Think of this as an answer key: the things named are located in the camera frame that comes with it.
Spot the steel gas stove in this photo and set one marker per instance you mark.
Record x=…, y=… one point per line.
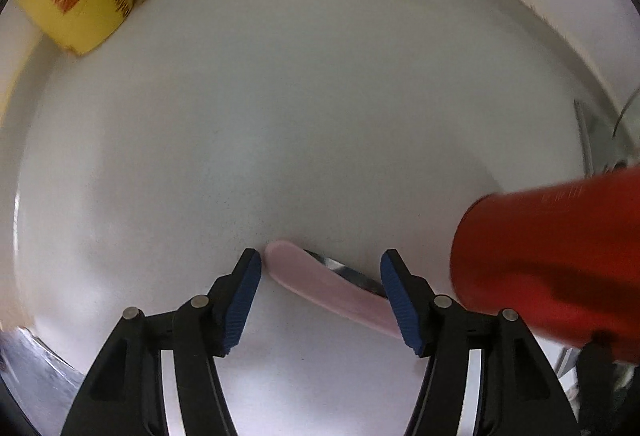
x=585, y=136

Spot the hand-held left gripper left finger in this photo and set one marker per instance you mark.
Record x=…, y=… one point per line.
x=245, y=296

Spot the patterned silver sheet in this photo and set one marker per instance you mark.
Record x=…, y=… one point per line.
x=35, y=361

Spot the steel utensil holder cup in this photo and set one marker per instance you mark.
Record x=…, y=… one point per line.
x=540, y=256

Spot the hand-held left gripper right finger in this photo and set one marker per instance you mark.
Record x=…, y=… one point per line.
x=400, y=306

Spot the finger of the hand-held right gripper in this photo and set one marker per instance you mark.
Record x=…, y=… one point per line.
x=595, y=376

